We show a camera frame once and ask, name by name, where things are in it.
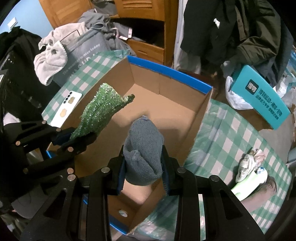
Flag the small grey sock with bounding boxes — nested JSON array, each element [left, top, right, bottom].
[[123, 115, 164, 186]]

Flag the green bubble wrap piece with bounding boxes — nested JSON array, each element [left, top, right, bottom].
[[70, 83, 135, 140]]

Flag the light green foam sheet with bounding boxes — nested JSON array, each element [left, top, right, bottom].
[[231, 171, 268, 201]]

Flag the large grey sock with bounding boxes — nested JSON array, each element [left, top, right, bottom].
[[241, 176, 277, 212]]

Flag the white smartphone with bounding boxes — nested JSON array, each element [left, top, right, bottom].
[[50, 91, 82, 128]]

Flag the green checkered plastic tablecloth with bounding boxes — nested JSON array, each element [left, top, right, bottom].
[[42, 50, 292, 232]]

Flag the crumpled white plastic bag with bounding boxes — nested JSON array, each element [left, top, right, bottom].
[[235, 148, 266, 183]]

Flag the blue cardboard box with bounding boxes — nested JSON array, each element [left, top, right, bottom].
[[62, 56, 213, 233]]

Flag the white towel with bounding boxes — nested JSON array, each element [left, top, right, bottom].
[[34, 22, 88, 86]]

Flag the grey tote bag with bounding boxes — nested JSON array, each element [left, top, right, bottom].
[[53, 29, 111, 87]]

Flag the brown cardboard under box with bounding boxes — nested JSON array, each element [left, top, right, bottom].
[[212, 93, 272, 131]]

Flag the teal printed shoe box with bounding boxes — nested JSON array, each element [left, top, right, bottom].
[[230, 65, 290, 130]]

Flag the grey clothes pile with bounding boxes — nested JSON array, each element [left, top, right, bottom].
[[78, 9, 136, 56]]

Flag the blue plastic bag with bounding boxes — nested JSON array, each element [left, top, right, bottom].
[[273, 46, 296, 108]]

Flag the wooden louvered wardrobe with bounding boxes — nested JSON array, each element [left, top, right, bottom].
[[40, 0, 178, 67]]

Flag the hanging dark coats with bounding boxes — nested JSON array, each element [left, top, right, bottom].
[[175, 1, 293, 86]]

